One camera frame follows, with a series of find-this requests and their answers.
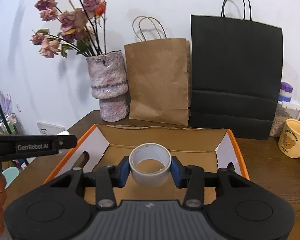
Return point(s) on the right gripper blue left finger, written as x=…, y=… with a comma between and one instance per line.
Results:
x=121, y=173

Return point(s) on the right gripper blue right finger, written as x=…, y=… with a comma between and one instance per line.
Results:
x=178, y=173

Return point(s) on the white tape roll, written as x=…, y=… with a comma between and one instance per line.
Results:
x=150, y=164

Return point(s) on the red cardboard box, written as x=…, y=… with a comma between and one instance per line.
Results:
x=107, y=145

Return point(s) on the pink textured vase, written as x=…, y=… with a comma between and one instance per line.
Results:
x=108, y=80

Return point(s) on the brown paper bag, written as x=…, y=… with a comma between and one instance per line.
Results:
x=159, y=78

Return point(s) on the yellow bear mug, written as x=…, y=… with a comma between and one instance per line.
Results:
x=289, y=142

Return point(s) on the black paper bag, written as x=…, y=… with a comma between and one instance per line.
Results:
x=236, y=75

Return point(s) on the food container purple lid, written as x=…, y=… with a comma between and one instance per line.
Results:
x=288, y=107

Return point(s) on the dried pink roses bouquet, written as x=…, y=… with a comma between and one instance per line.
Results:
x=79, y=22

